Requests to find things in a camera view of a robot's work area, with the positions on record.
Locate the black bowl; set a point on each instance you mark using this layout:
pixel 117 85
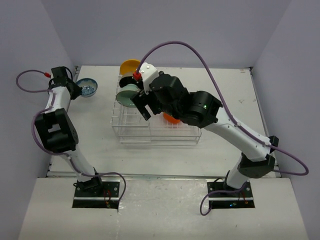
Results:
pixel 126 80

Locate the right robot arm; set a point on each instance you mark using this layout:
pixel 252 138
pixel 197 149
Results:
pixel 164 93

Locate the orange cup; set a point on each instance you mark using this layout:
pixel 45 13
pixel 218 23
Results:
pixel 170 119

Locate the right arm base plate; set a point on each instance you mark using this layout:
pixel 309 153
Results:
pixel 239 200

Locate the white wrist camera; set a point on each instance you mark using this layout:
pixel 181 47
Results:
pixel 147 73
pixel 56 73

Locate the yellow bowl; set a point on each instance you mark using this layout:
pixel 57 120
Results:
pixel 129 66

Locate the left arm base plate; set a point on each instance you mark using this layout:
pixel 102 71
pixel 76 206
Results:
pixel 105 197

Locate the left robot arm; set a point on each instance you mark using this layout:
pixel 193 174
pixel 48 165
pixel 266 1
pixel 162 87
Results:
pixel 58 135

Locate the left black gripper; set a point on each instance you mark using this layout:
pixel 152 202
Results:
pixel 77 92

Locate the mint green bowl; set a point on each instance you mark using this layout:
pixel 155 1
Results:
pixel 125 94

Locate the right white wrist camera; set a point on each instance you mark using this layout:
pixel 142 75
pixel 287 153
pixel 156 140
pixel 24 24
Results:
pixel 147 73

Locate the white wire dish rack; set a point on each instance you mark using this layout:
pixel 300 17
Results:
pixel 131 128

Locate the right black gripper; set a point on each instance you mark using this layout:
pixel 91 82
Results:
pixel 141 99

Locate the blue white patterned bowl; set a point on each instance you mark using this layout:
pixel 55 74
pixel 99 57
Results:
pixel 88 87

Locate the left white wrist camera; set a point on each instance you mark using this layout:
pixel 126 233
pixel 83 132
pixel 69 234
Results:
pixel 56 73

